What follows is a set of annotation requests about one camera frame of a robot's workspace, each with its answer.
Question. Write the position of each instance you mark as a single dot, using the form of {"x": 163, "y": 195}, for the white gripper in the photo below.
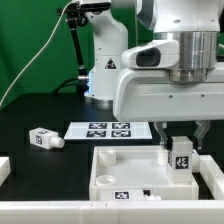
{"x": 149, "y": 95}

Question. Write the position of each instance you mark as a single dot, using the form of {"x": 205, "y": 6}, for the white square tabletop part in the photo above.
{"x": 122, "y": 173}

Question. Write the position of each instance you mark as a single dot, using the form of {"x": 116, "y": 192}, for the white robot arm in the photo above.
{"x": 177, "y": 75}

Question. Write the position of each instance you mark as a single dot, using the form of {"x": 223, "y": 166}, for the white obstacle fence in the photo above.
{"x": 124, "y": 212}

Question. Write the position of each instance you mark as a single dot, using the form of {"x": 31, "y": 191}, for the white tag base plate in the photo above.
{"x": 108, "y": 130}

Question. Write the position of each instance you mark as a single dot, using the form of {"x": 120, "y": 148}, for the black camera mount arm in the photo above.
{"x": 76, "y": 17}

